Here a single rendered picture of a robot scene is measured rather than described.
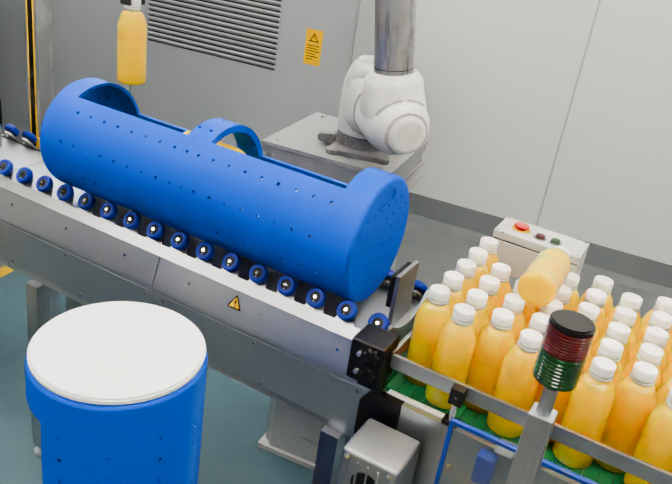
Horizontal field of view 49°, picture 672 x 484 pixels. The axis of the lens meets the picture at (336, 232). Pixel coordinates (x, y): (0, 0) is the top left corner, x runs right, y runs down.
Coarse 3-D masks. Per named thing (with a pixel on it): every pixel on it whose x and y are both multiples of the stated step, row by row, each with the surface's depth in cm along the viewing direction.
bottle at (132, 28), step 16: (128, 16) 174; (144, 16) 178; (128, 32) 175; (144, 32) 177; (128, 48) 177; (144, 48) 179; (128, 64) 178; (144, 64) 181; (128, 80) 180; (144, 80) 183
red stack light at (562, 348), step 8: (552, 328) 101; (544, 336) 103; (552, 336) 101; (560, 336) 100; (568, 336) 99; (592, 336) 100; (544, 344) 102; (552, 344) 101; (560, 344) 100; (568, 344) 99; (576, 344) 99; (584, 344) 99; (552, 352) 101; (560, 352) 100; (568, 352) 100; (576, 352) 100; (584, 352) 100; (568, 360) 100; (576, 360) 100
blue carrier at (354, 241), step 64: (64, 128) 174; (128, 128) 168; (128, 192) 169; (192, 192) 159; (256, 192) 152; (320, 192) 148; (384, 192) 148; (256, 256) 159; (320, 256) 147; (384, 256) 161
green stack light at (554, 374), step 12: (540, 348) 104; (540, 360) 103; (552, 360) 101; (540, 372) 103; (552, 372) 102; (564, 372) 101; (576, 372) 102; (552, 384) 102; (564, 384) 102; (576, 384) 103
